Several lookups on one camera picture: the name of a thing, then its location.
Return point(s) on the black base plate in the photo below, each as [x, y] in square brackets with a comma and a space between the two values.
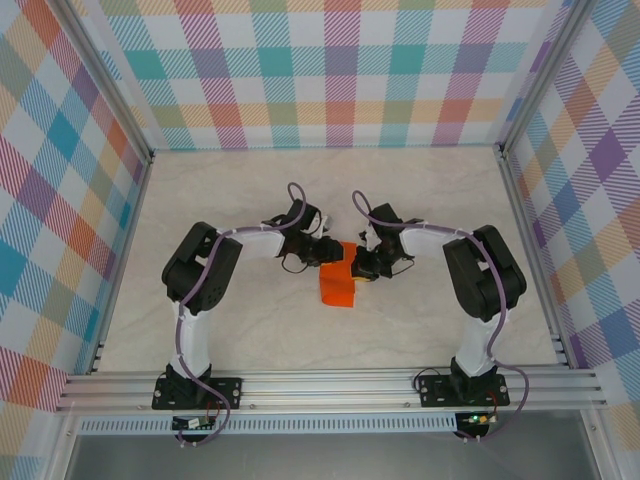
[227, 387]
[435, 390]

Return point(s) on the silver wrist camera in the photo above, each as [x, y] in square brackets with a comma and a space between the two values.
[327, 221]
[369, 235]

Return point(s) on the long aluminium mounting rail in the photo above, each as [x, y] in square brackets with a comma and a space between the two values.
[325, 390]

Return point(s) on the aluminium side rail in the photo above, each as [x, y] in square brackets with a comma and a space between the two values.
[125, 250]
[530, 250]

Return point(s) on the grey metal panel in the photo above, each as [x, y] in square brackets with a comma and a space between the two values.
[325, 460]

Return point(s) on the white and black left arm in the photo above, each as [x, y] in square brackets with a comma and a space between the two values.
[192, 340]

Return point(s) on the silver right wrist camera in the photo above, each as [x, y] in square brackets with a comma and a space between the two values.
[369, 235]

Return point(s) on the left small circuit board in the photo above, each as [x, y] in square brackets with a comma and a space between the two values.
[187, 424]

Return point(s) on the aluminium frame post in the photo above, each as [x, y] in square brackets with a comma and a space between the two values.
[107, 85]
[545, 75]

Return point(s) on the right circuit board green light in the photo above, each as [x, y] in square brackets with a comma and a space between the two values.
[475, 418]

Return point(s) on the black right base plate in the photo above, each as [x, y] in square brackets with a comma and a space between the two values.
[435, 390]

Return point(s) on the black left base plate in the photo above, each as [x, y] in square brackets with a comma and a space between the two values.
[227, 387]

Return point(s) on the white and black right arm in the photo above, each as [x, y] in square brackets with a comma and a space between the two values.
[475, 345]

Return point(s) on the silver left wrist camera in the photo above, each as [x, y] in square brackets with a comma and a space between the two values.
[327, 221]

